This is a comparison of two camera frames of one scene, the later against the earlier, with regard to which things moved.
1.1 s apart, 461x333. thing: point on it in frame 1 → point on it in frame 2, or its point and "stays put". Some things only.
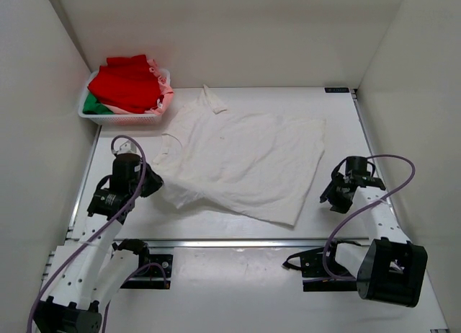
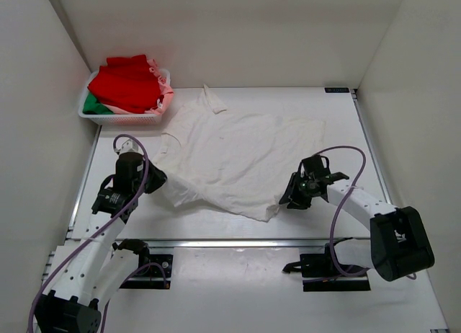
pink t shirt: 166,91 stays put
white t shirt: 266,167 stays put
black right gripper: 337,205 → 297,202
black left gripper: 157,181 stays put
